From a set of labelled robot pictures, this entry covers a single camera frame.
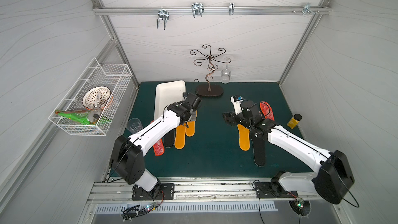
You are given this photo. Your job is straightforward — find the orange insole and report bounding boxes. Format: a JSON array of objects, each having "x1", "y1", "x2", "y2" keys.
[
  {"x1": 186, "y1": 111, "x2": 198, "y2": 137},
  {"x1": 237, "y1": 124, "x2": 250, "y2": 151},
  {"x1": 174, "y1": 125, "x2": 186, "y2": 149}
]

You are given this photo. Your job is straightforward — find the white storage box tray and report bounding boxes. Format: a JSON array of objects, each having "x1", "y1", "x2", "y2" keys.
[{"x1": 153, "y1": 80, "x2": 186, "y2": 120}]

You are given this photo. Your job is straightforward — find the black insole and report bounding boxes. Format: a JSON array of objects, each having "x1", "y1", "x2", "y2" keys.
[
  {"x1": 163, "y1": 128, "x2": 176, "y2": 148},
  {"x1": 251, "y1": 134, "x2": 266, "y2": 167}
]

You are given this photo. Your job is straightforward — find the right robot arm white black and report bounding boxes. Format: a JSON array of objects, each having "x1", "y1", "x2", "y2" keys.
[{"x1": 222, "y1": 95, "x2": 355, "y2": 204}]

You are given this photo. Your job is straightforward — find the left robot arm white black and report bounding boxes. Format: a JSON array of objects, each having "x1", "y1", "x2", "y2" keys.
[{"x1": 109, "y1": 93, "x2": 201, "y2": 197}]

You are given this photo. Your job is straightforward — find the red insole right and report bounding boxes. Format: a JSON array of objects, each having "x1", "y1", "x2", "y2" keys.
[{"x1": 260, "y1": 101, "x2": 275, "y2": 121}]

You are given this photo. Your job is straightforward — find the red insole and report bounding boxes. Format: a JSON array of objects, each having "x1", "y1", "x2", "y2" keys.
[
  {"x1": 260, "y1": 101, "x2": 275, "y2": 121},
  {"x1": 153, "y1": 139, "x2": 165, "y2": 157}
]

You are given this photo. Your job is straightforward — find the brown metal glass rack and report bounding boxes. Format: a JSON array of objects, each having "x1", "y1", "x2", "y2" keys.
[{"x1": 190, "y1": 44, "x2": 231, "y2": 97}]

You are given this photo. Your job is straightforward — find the yellow bottle black cap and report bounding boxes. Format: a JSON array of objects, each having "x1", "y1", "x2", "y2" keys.
[{"x1": 287, "y1": 114, "x2": 303, "y2": 129}]

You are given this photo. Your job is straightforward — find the red insole left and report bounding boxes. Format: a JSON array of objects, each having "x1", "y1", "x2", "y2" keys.
[{"x1": 153, "y1": 139, "x2": 165, "y2": 157}]

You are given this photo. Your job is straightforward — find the hanging wine glass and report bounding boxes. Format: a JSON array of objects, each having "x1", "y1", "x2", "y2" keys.
[{"x1": 221, "y1": 57, "x2": 231, "y2": 84}]

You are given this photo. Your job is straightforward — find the clear plastic cup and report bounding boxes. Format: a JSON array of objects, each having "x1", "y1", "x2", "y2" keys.
[{"x1": 126, "y1": 118, "x2": 143, "y2": 134}]

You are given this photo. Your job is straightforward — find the white plastic strainer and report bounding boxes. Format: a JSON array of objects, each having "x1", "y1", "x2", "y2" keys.
[{"x1": 82, "y1": 86, "x2": 111, "y2": 110}]

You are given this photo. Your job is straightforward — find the metal hook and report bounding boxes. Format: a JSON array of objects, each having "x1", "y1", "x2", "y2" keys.
[
  {"x1": 157, "y1": 9, "x2": 170, "y2": 30},
  {"x1": 229, "y1": 3, "x2": 235, "y2": 16},
  {"x1": 191, "y1": 3, "x2": 204, "y2": 18},
  {"x1": 292, "y1": 3, "x2": 320, "y2": 16}
]

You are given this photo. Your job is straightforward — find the green plastic item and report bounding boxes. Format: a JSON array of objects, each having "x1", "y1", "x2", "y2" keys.
[{"x1": 55, "y1": 110, "x2": 112, "y2": 125}]

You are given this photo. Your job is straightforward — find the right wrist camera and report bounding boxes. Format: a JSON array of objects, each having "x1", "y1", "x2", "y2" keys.
[{"x1": 231, "y1": 95, "x2": 244, "y2": 115}]

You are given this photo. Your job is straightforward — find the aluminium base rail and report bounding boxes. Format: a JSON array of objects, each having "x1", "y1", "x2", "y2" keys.
[{"x1": 86, "y1": 178, "x2": 330, "y2": 205}]

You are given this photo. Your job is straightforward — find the white wire basket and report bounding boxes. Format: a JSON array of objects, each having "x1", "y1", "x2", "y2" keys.
[{"x1": 49, "y1": 58, "x2": 132, "y2": 136}]

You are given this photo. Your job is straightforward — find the black cable bundle left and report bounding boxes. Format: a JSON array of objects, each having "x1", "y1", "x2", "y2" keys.
[{"x1": 119, "y1": 203, "x2": 162, "y2": 222}]

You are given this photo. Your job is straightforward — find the aluminium top rail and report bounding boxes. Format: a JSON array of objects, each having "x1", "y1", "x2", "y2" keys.
[{"x1": 93, "y1": 5, "x2": 332, "y2": 16}]

